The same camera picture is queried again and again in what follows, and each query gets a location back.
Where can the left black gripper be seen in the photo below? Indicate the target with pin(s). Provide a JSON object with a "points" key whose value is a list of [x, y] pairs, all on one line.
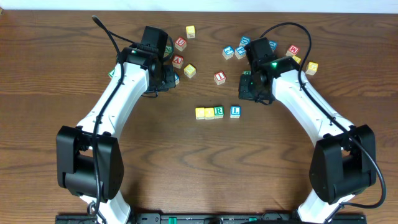
{"points": [[169, 78]]}

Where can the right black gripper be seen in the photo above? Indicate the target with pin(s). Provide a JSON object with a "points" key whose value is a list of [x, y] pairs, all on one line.
{"points": [[246, 87]]}

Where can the blue L block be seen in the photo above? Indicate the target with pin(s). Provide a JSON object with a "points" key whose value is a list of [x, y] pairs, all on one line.
{"points": [[235, 112]]}

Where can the yellow C block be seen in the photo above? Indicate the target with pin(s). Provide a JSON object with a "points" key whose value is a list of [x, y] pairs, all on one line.
{"points": [[200, 113]]}

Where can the green R block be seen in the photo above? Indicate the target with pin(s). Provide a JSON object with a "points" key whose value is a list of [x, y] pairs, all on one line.
{"points": [[219, 112]]}

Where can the yellow O block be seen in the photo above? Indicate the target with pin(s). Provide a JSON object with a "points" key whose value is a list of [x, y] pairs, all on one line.
{"points": [[209, 113]]}

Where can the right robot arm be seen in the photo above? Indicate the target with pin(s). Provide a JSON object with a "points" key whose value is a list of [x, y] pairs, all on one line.
{"points": [[343, 159]]}

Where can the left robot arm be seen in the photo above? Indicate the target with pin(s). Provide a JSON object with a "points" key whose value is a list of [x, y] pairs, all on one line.
{"points": [[89, 160]]}

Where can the blue T block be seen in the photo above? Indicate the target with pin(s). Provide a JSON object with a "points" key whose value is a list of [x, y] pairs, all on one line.
{"points": [[177, 79]]}

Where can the red A block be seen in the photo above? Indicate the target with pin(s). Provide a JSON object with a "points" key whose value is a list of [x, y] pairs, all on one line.
{"points": [[177, 61]]}

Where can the yellow block centre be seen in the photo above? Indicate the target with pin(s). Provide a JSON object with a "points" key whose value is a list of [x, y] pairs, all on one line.
{"points": [[190, 70]]}

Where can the green Z block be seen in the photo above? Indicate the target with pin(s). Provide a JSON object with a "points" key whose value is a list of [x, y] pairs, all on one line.
{"points": [[168, 49]]}

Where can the blue P block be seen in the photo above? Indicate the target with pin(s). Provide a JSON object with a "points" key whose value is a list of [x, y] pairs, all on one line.
{"points": [[240, 52]]}

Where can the red I block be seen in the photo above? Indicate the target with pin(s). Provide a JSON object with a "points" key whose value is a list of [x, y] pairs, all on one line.
{"points": [[219, 78]]}

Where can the red U block left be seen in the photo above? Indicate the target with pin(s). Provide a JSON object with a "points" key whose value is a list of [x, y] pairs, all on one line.
{"points": [[180, 43]]}

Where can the blue 2 block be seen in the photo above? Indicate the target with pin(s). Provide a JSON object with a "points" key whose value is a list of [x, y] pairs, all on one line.
{"points": [[228, 52]]}

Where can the blue D block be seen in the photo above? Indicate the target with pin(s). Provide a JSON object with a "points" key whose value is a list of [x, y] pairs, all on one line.
{"points": [[244, 41]]}

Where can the red M block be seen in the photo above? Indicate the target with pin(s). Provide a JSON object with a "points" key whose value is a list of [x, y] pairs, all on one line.
{"points": [[292, 50]]}

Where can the yellow block top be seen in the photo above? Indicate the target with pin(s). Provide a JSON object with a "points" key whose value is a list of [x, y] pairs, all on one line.
{"points": [[190, 31]]}

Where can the green V block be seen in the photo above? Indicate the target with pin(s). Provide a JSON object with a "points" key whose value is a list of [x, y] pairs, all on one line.
{"points": [[111, 73]]}

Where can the yellow block far right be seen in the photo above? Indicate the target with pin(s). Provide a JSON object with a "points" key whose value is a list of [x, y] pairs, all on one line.
{"points": [[312, 68]]}

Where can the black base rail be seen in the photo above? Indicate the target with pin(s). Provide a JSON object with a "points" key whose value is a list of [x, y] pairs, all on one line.
{"points": [[155, 218]]}

